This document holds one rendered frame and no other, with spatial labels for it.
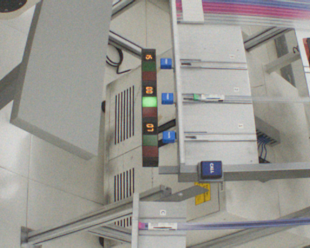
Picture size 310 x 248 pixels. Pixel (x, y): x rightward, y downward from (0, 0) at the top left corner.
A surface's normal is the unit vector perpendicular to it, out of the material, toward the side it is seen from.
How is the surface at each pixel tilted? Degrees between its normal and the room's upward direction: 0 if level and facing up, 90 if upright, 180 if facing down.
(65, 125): 0
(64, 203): 0
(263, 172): 90
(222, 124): 43
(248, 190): 0
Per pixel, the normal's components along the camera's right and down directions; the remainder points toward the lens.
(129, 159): -0.70, -0.33
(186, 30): 0.04, -0.48
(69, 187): 0.71, -0.35
